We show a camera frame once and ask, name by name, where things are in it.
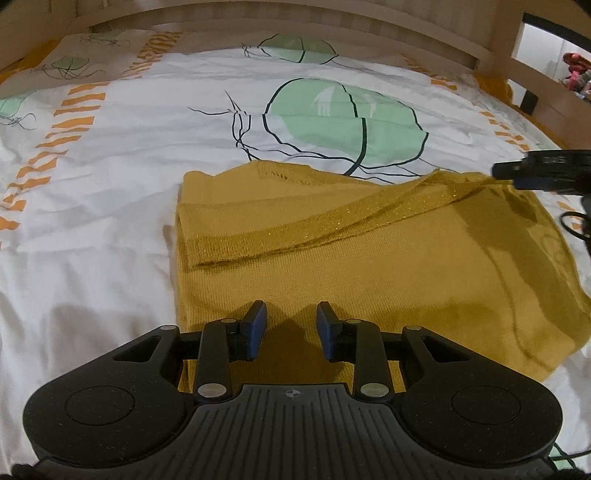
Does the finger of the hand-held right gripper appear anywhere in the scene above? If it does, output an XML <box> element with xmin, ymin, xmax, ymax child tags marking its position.
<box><xmin>492</xmin><ymin>157</ymin><xmax>532</xmax><ymax>188</ymax></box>

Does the leaf-print pillow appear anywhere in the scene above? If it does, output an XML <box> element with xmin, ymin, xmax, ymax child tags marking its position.
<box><xmin>0</xmin><ymin>28</ymin><xmax>183</xmax><ymax>95</ymax></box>

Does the mustard yellow knit sweater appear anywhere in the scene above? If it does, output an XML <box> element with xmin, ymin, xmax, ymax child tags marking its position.
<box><xmin>174</xmin><ymin>161</ymin><xmax>589</xmax><ymax>393</ymax></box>

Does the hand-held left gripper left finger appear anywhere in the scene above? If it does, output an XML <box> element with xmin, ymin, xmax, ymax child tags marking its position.
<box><xmin>113</xmin><ymin>300</ymin><xmax>269</xmax><ymax>400</ymax></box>

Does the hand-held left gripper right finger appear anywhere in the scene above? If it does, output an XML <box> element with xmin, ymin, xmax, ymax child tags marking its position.
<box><xmin>316</xmin><ymin>301</ymin><xmax>467</xmax><ymax>400</ymax></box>

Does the white leaf-print duvet cover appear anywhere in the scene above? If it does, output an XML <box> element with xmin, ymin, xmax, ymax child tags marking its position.
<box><xmin>0</xmin><ymin>32</ymin><xmax>591</xmax><ymax>462</ymax></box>

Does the wooden bed frame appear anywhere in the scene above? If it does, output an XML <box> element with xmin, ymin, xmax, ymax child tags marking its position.
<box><xmin>0</xmin><ymin>0</ymin><xmax>591</xmax><ymax>151</ymax></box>

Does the pink and red toy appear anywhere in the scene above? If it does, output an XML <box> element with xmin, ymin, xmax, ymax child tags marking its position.
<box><xmin>562</xmin><ymin>52</ymin><xmax>591</xmax><ymax>95</ymax></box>

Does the black cable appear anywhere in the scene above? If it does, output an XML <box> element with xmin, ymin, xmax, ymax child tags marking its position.
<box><xmin>560</xmin><ymin>194</ymin><xmax>591</xmax><ymax>259</ymax></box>

